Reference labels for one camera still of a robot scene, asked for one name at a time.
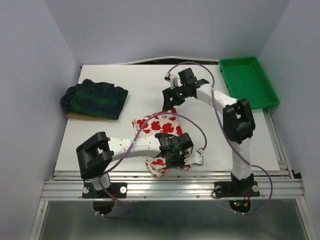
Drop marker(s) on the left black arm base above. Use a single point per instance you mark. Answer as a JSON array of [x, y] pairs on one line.
[[105, 193]]

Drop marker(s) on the aluminium mounting rail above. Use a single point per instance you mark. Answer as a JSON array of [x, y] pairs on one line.
[[175, 185]]

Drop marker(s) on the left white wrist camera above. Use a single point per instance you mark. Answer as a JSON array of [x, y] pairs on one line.
[[195, 158]]

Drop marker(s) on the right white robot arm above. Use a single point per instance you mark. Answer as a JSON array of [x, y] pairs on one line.
[[235, 119]]

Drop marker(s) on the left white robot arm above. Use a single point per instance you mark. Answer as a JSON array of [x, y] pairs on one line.
[[95, 154]]

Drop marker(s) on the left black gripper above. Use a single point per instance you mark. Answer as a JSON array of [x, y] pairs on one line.
[[169, 164]]

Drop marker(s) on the dark green plaid skirt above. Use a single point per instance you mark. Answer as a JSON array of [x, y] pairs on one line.
[[96, 99]]

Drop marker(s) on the red poppy floral skirt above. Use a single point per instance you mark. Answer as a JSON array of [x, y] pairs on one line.
[[168, 124]]

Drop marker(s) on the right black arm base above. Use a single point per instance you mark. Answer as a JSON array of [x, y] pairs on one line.
[[241, 192]]

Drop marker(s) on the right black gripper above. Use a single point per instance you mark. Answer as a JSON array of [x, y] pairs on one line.
[[167, 94]]

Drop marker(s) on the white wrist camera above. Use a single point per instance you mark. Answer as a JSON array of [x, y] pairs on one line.
[[172, 79], [195, 158]]

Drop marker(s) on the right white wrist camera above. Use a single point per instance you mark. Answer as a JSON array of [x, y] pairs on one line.
[[172, 79]]

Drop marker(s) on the green plastic bin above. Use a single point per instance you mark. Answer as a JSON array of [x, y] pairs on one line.
[[245, 78]]

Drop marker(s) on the brown cardboard sheet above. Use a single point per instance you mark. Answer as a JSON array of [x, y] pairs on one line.
[[83, 117]]

